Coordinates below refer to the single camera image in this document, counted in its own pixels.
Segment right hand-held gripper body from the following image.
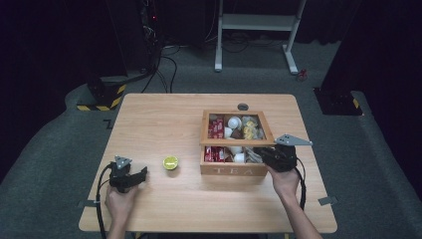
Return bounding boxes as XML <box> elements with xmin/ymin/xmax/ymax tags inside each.
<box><xmin>265</xmin><ymin>132</ymin><xmax>314</xmax><ymax>173</ymax></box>

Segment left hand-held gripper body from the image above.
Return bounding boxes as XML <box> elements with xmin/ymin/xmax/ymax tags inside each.
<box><xmin>107</xmin><ymin>154</ymin><xmax>134</xmax><ymax>194</ymax></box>

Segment wooden glass box lid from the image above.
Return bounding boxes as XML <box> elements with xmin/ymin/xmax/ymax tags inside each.
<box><xmin>199</xmin><ymin>110</ymin><xmax>277</xmax><ymax>147</ymax></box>

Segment person's left hand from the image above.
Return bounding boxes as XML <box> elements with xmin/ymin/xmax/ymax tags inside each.
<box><xmin>105</xmin><ymin>184</ymin><xmax>139</xmax><ymax>221</ymax></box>

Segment person's right hand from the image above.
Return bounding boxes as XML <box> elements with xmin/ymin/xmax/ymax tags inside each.
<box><xmin>266</xmin><ymin>164</ymin><xmax>302</xmax><ymax>201</ymax></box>

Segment clear sachets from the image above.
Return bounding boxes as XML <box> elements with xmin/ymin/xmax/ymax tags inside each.
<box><xmin>244</xmin><ymin>146</ymin><xmax>265</xmax><ymax>164</ymax></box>

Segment yellow sachets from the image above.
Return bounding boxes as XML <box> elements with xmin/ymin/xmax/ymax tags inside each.
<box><xmin>243</xmin><ymin>120</ymin><xmax>259</xmax><ymax>140</ymax></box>

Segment white round capsule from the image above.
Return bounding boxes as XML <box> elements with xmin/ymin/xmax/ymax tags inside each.
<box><xmin>227</xmin><ymin>117</ymin><xmax>243</xmax><ymax>130</ymax></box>

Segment grey tape piece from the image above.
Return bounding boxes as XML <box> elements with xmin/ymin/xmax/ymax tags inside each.
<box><xmin>317</xmin><ymin>195</ymin><xmax>339</xmax><ymax>206</ymax></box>
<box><xmin>77</xmin><ymin>199</ymin><xmax>99</xmax><ymax>209</ymax></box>

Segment pile of red sachets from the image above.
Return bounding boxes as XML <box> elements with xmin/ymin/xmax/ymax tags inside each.
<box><xmin>203</xmin><ymin>117</ymin><xmax>227</xmax><ymax>163</ymax></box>

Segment black stand with striped base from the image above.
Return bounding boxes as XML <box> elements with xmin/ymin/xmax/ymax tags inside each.
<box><xmin>76</xmin><ymin>75</ymin><xmax>128</xmax><ymax>113</ymax></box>
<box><xmin>313</xmin><ymin>0</ymin><xmax>377</xmax><ymax>117</ymax></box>

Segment white metal stand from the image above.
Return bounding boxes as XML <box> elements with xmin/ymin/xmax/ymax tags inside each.
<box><xmin>214</xmin><ymin>0</ymin><xmax>309</xmax><ymax>75</ymax></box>

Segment dark equipment rack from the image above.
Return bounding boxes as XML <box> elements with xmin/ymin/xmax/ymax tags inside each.
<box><xmin>105</xmin><ymin>0</ymin><xmax>163</xmax><ymax>78</ymax></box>

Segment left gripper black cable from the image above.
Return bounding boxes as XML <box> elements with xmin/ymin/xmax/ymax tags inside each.
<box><xmin>95</xmin><ymin>161</ymin><xmax>116</xmax><ymax>239</ymax></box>

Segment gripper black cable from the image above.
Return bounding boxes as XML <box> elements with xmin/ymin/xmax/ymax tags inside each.
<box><xmin>95</xmin><ymin>161</ymin><xmax>116</xmax><ymax>239</ymax></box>
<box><xmin>293</xmin><ymin>156</ymin><xmax>308</xmax><ymax>211</ymax></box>

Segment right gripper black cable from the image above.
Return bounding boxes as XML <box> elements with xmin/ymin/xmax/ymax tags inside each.
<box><xmin>293</xmin><ymin>156</ymin><xmax>308</xmax><ymax>211</ymax></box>

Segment black floor cables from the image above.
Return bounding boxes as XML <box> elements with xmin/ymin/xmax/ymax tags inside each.
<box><xmin>140</xmin><ymin>44</ymin><xmax>182</xmax><ymax>95</ymax></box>

